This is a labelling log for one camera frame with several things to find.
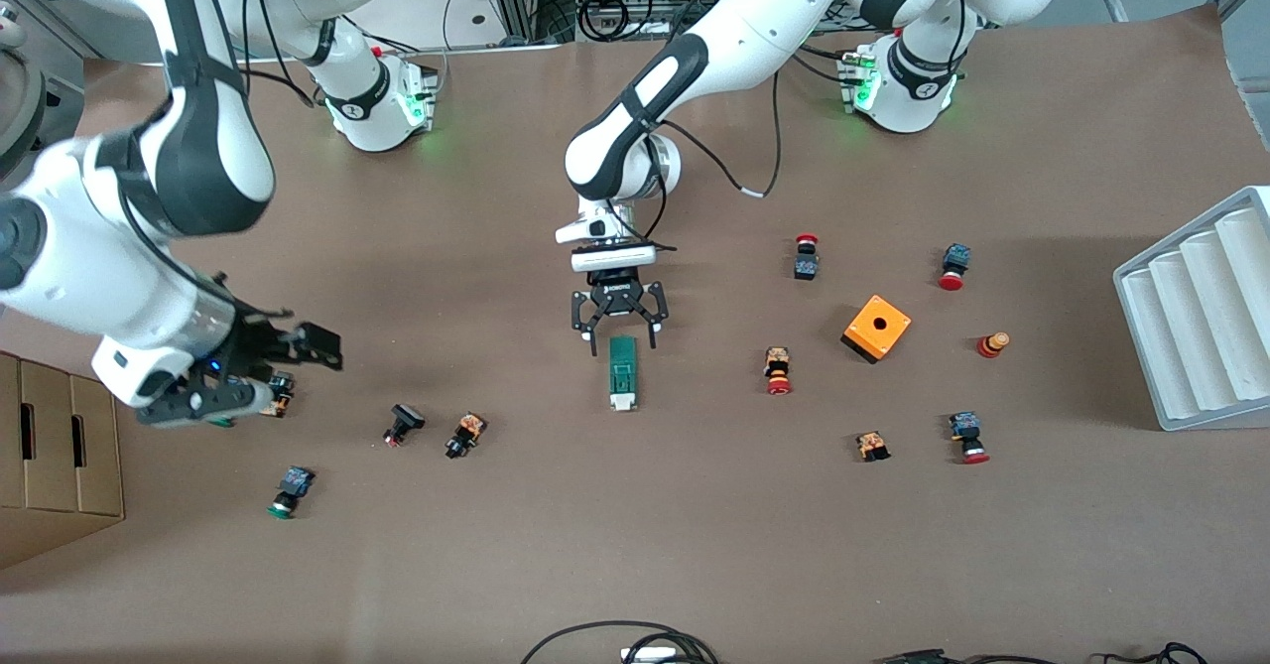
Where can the brown cardboard box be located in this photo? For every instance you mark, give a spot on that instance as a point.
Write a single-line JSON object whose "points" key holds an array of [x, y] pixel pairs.
{"points": [[50, 465]]}

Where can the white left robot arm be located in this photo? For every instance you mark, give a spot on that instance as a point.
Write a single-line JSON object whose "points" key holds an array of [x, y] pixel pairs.
{"points": [[754, 29]]}

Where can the grey round stool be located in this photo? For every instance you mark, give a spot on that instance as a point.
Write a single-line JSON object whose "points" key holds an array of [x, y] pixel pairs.
{"points": [[20, 118]]}

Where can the black button orange block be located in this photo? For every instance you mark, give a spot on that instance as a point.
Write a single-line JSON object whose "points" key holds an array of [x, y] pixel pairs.
{"points": [[464, 435], [283, 396]]}

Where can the white ridged plastic tray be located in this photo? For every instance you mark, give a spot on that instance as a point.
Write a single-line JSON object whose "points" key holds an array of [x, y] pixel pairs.
{"points": [[1191, 366]]}

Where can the orange button enclosure box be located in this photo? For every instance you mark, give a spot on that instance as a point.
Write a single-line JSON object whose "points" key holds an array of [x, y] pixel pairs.
{"points": [[888, 341]]}

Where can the red button blue block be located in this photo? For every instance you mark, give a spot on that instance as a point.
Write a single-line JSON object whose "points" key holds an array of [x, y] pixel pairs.
{"points": [[954, 262], [966, 434]]}

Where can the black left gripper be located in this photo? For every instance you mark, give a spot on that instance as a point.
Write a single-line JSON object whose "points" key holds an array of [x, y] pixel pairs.
{"points": [[617, 293]]}

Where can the red mushroom button orange block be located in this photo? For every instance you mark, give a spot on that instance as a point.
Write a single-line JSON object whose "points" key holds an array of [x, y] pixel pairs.
{"points": [[778, 368]]}

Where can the orange black contact block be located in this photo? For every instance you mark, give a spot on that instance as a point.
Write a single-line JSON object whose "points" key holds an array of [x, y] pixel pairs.
{"points": [[872, 446]]}

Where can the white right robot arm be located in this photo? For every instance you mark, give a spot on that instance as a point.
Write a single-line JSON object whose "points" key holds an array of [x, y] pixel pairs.
{"points": [[99, 277]]}

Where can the red yellow mushroom button head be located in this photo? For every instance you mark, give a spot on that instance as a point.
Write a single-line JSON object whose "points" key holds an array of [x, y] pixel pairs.
{"points": [[992, 344]]}

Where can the red button black block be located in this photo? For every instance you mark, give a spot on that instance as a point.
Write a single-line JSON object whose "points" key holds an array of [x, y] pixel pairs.
{"points": [[806, 265]]}

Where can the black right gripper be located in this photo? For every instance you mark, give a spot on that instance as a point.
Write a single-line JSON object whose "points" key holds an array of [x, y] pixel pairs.
{"points": [[250, 344]]}

